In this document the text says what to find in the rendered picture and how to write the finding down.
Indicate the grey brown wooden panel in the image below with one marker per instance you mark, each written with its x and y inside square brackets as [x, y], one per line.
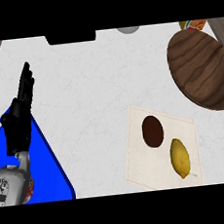
[221, 30]

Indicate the red orange round object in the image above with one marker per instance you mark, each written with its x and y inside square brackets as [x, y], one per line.
[30, 191]

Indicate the orange yellow package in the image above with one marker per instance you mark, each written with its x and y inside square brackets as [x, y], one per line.
[194, 25]

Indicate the brown wooden bowl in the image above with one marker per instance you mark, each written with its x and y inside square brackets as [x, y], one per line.
[199, 69]

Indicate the yellow lemon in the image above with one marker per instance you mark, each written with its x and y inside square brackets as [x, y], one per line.
[180, 157]

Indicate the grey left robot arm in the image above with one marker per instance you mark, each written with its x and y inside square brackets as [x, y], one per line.
[10, 186]

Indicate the blue cutting board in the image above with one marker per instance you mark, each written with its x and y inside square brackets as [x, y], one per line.
[48, 169]

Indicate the grey round object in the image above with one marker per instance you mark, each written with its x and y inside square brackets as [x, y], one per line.
[128, 30]

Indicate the cream placemat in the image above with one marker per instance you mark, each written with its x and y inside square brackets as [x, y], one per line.
[149, 165]

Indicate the dark brown oval fruit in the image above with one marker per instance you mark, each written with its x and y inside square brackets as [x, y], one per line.
[152, 131]

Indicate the black appliance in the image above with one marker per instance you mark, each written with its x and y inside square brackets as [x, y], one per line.
[71, 38]

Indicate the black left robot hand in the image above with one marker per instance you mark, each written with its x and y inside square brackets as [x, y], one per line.
[19, 127]

